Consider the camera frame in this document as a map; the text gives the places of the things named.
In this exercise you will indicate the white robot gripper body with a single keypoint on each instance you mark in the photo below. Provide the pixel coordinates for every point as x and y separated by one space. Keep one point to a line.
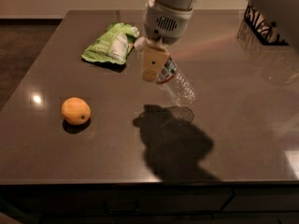
166 27

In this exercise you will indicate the clear plastic water bottle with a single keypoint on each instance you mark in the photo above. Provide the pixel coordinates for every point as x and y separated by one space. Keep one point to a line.
171 79

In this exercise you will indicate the black wire basket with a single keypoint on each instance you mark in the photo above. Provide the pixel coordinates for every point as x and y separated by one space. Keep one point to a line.
266 31

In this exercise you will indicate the orange fruit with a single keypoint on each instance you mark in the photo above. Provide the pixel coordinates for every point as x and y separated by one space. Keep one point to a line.
75 111

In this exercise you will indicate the green chip bag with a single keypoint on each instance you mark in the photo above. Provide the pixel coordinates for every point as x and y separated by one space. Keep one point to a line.
113 46

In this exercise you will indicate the dark cabinet drawer handle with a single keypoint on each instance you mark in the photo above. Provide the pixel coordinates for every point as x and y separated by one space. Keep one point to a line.
120 207

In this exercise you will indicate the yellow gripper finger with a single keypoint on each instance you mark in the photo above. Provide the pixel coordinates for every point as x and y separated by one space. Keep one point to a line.
153 62

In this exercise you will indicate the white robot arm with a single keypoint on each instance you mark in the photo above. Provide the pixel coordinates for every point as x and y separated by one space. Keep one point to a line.
283 12

